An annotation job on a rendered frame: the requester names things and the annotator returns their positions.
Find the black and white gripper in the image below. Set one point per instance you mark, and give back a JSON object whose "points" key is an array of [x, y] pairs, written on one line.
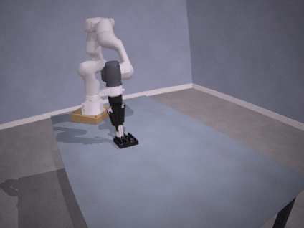
{"points": [[115, 113]]}

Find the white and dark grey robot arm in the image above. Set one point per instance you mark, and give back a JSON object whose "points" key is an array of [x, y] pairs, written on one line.
{"points": [[111, 72]]}

